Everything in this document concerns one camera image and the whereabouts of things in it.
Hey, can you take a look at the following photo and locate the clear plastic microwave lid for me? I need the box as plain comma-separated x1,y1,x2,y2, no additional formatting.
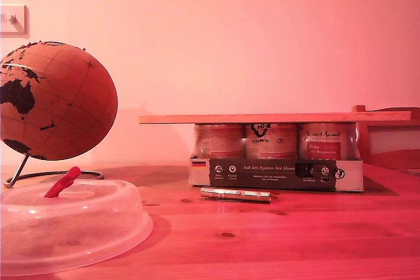
0,165,154,277

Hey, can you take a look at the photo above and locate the food can with white label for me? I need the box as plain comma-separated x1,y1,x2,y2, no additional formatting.
194,123,247,159

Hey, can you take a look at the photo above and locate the flat wooden board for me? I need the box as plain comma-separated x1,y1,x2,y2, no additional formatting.
137,111,413,126

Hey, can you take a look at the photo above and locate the food can with recycling print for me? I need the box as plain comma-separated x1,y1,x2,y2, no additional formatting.
245,123,299,159

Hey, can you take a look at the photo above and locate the printed cardboard can tray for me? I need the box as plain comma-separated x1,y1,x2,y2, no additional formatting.
189,157,365,193

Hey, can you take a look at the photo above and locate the food can with script label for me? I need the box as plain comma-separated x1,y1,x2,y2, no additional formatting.
297,122,359,161

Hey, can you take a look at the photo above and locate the cork globe on metal stand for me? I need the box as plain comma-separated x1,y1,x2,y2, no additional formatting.
0,40,119,189

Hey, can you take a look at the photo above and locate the wooden chair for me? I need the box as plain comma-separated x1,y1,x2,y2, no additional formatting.
352,104,420,171

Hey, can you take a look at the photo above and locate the white wall plate with peg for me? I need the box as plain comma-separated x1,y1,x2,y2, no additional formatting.
0,4,30,39

